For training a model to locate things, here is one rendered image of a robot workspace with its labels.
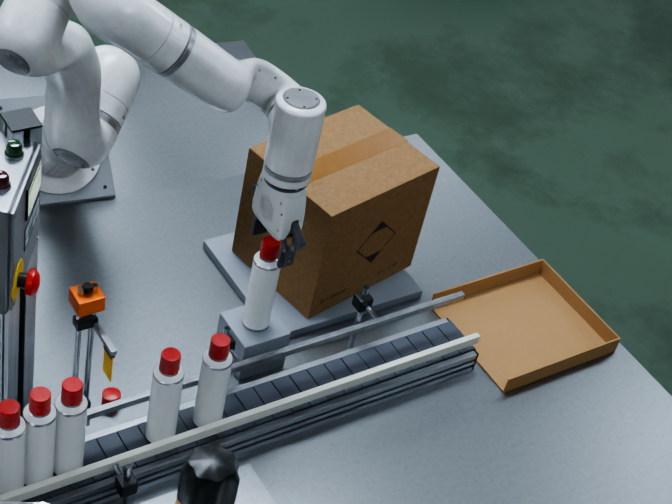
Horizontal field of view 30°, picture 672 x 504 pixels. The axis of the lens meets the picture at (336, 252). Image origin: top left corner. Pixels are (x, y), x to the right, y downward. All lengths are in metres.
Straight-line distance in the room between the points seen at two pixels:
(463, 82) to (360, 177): 2.54
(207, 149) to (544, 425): 1.01
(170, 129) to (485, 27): 2.60
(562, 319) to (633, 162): 2.16
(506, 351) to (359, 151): 0.50
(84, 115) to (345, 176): 0.52
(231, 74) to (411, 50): 3.11
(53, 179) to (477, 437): 1.02
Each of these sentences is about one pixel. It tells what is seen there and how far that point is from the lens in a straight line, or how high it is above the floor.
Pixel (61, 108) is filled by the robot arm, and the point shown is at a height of 1.26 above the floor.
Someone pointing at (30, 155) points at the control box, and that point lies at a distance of 1.78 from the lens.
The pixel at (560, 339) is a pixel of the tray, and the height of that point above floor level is 0.83.
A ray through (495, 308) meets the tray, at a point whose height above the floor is 0.83.
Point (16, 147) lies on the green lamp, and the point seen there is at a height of 1.49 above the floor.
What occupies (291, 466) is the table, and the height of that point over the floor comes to 0.83.
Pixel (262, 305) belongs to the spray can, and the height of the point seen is 0.99.
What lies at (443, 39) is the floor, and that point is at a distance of 5.16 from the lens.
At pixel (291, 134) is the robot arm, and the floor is 1.39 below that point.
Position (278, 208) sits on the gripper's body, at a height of 1.23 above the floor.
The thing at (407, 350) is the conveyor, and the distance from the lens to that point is 2.44.
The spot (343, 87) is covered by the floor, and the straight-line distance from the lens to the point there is 4.72.
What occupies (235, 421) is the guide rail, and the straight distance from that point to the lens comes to 2.20.
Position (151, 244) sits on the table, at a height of 0.83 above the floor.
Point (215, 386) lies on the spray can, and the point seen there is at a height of 1.00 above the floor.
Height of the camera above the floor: 2.57
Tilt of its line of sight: 40 degrees down
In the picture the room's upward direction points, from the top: 14 degrees clockwise
